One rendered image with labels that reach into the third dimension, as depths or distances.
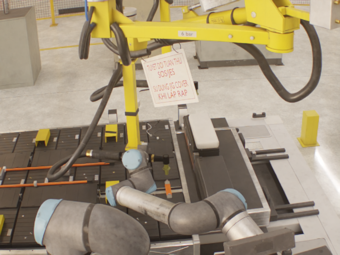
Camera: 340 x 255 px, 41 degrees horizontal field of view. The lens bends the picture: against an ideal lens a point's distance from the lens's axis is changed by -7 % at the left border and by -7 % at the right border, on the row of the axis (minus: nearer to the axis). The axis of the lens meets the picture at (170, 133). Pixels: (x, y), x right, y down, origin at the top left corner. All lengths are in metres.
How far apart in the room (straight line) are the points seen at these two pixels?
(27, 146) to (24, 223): 0.80
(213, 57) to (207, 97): 1.03
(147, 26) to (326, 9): 0.60
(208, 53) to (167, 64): 4.75
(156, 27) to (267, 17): 0.36
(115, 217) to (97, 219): 0.04
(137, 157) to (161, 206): 0.44
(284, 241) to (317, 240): 1.60
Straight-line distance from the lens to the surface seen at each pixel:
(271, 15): 1.52
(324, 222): 2.63
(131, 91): 2.35
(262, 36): 1.55
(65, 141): 3.08
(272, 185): 2.99
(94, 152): 2.59
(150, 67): 2.18
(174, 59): 2.02
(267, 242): 0.89
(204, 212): 1.69
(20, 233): 2.38
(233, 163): 2.76
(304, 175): 2.99
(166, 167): 2.53
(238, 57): 6.92
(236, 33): 1.55
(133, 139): 2.47
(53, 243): 1.13
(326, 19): 1.41
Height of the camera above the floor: 2.46
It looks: 28 degrees down
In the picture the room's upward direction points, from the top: 2 degrees counter-clockwise
